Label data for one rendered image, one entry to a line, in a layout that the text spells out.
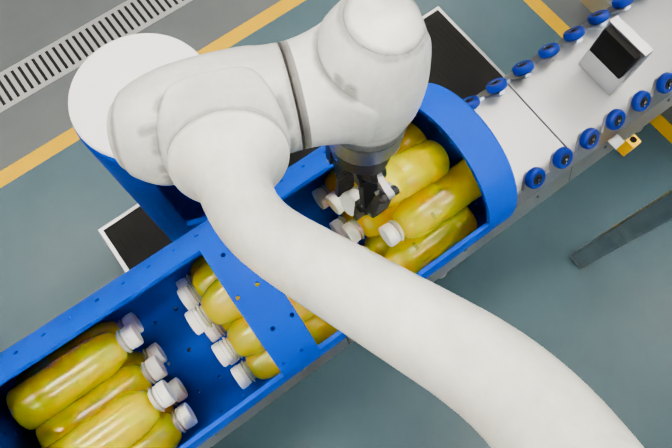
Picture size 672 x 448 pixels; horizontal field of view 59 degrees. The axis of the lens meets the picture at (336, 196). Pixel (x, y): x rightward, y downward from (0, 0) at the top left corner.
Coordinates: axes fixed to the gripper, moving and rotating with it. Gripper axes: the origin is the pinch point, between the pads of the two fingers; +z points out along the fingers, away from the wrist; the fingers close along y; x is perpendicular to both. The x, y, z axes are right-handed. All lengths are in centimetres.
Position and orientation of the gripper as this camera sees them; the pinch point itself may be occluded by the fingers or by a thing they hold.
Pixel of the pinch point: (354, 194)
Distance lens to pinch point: 86.5
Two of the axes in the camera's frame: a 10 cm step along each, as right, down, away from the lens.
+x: -8.1, 5.4, -2.2
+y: -5.9, -7.7, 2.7
